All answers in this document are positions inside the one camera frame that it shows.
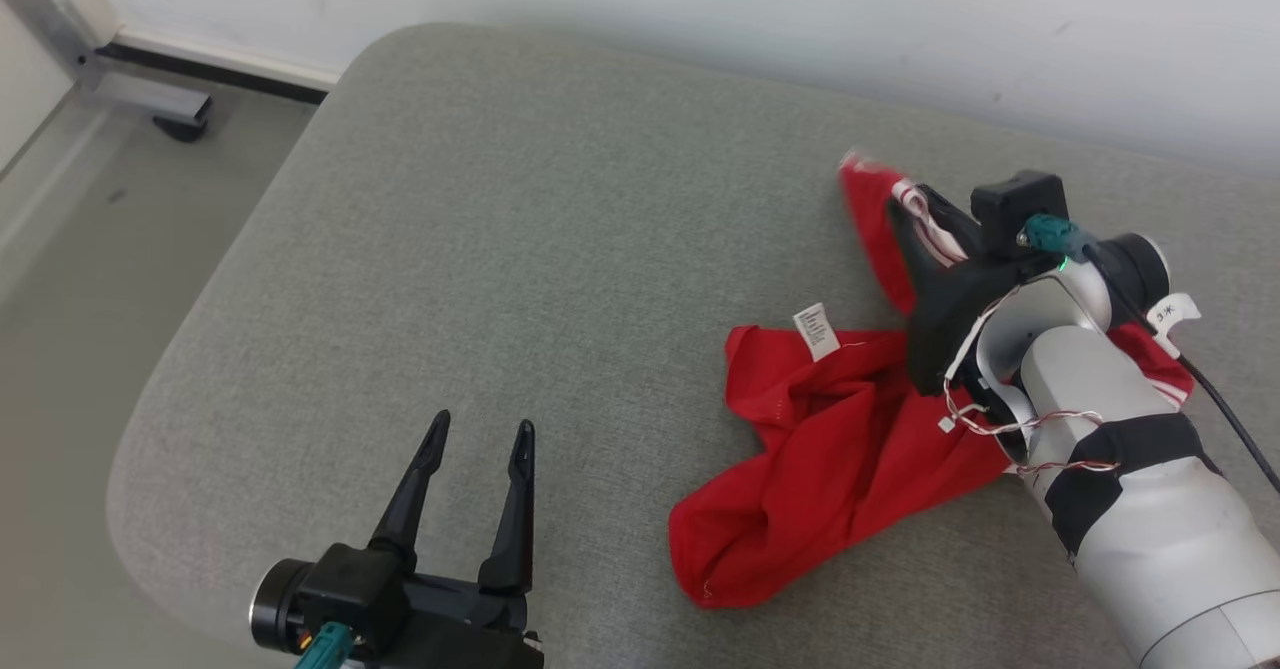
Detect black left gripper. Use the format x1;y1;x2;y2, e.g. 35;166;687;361
345;409;546;669

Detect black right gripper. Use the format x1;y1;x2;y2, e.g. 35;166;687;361
885;183;1063;397

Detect red shirt with white sleeves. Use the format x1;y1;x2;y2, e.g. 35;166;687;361
668;149;1196;610

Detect teal right camera cable connector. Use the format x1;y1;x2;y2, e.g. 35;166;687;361
1016;213;1101;262

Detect teal camera cable connector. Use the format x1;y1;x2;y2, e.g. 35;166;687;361
293;621;356;669
1016;213;1101;262

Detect teal left camera cable connector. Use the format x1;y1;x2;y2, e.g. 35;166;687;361
293;621;356;669

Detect white cable tag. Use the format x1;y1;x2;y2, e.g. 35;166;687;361
1145;292;1203;360

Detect red white twisted wires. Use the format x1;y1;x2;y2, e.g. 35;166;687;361
940;374;1121;478

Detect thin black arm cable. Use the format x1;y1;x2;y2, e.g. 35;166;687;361
1080;244;1280;498

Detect grey metal frame post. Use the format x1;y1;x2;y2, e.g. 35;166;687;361
0;0;213;128

